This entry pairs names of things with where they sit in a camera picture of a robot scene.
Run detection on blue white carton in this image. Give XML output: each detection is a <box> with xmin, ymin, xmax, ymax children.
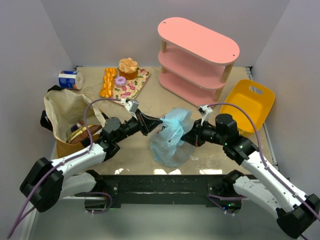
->
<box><xmin>58</xmin><ymin>70</ymin><xmax>84</xmax><ymax>90</ymax></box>

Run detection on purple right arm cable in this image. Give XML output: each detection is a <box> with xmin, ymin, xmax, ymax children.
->
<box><xmin>207</xmin><ymin>102</ymin><xmax>320</xmax><ymax>240</ymax></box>

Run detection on blue printed plastic bag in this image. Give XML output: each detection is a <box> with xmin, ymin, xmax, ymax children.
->
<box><xmin>149</xmin><ymin>108</ymin><xmax>195</xmax><ymax>168</ymax></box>

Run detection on yellow plastic basket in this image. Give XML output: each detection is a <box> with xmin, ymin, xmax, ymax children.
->
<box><xmin>220</xmin><ymin>79</ymin><xmax>276</xmax><ymax>137</ymax></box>

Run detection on purple frosted donut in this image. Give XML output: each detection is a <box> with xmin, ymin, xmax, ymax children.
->
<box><xmin>114</xmin><ymin>76</ymin><xmax>127</xmax><ymax>87</ymax></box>

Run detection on silver drink can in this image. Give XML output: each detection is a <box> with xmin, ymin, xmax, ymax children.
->
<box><xmin>70</xmin><ymin>119</ymin><xmax>85</xmax><ymax>133</ymax></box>

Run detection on floral rectangular tray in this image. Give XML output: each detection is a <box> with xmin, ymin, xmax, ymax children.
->
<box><xmin>111</xmin><ymin>68</ymin><xmax>150</xmax><ymax>99</ymax></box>

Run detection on brown paper tote bag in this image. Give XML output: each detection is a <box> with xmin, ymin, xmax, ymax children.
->
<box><xmin>40</xmin><ymin>85</ymin><xmax>108</xmax><ymax>158</ymax></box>

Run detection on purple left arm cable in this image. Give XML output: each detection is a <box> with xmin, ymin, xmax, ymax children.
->
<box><xmin>6</xmin><ymin>98</ymin><xmax>126</xmax><ymax>240</ymax></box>

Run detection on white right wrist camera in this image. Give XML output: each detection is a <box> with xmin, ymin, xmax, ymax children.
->
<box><xmin>197</xmin><ymin>105</ymin><xmax>213</xmax><ymax>125</ymax></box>

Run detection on twisted orange bread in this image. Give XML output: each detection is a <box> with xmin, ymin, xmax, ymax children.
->
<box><xmin>99</xmin><ymin>67</ymin><xmax>117</xmax><ymax>98</ymax></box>

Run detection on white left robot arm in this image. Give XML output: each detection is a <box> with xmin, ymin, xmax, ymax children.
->
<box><xmin>19</xmin><ymin>110</ymin><xmax>162</xmax><ymax>213</ymax></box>

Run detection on pink three-tier shelf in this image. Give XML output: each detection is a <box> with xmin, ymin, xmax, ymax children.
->
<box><xmin>157</xmin><ymin>17</ymin><xmax>240</xmax><ymax>107</ymax></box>

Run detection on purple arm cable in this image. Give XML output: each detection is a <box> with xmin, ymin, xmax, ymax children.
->
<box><xmin>207</xmin><ymin>102</ymin><xmax>320</xmax><ymax>240</ymax></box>
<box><xmin>6</xmin><ymin>98</ymin><xmax>126</xmax><ymax>240</ymax></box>

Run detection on orange frosted cupcake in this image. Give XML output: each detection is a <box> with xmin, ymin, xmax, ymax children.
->
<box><xmin>118</xmin><ymin>57</ymin><xmax>139</xmax><ymax>80</ymax></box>

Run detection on brown chips bag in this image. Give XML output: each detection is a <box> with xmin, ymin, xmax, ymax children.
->
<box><xmin>67</xmin><ymin>124</ymin><xmax>102</xmax><ymax>145</ymax></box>

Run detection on black table front frame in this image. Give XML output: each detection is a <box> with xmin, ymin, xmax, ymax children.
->
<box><xmin>77</xmin><ymin>173</ymin><xmax>242</xmax><ymax>213</ymax></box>

